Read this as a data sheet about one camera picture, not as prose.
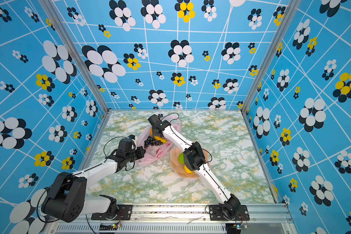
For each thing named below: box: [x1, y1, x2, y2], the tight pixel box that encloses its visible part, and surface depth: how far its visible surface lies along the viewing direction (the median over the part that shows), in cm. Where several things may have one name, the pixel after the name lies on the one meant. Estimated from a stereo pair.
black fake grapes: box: [144, 136, 164, 148], surface depth 99 cm
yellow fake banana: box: [154, 136, 168, 144], surface depth 101 cm
